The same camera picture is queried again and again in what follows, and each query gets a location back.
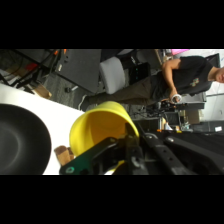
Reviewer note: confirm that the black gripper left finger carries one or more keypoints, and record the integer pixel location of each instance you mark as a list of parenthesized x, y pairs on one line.
[(96, 156)]

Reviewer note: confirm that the cardboard box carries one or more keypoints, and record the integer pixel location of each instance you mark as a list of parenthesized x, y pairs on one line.
[(41, 91)]

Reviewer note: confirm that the person in black shirt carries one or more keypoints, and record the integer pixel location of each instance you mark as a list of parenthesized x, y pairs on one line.
[(186, 75)]

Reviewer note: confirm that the black bowl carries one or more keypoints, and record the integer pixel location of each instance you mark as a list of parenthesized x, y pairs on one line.
[(20, 140)]

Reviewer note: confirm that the tan plush toy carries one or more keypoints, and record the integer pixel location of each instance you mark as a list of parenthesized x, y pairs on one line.
[(64, 155)]

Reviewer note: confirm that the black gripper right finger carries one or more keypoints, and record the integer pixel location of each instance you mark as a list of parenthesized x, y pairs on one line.
[(140, 156)]

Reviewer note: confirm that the yellow plastic cup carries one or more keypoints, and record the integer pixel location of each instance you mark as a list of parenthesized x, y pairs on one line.
[(100, 123)]

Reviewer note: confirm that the white handheld controller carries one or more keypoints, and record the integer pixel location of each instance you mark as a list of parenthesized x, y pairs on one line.
[(175, 98)]

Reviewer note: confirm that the black computer tower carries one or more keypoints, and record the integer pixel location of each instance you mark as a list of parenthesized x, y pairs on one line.
[(139, 72)]

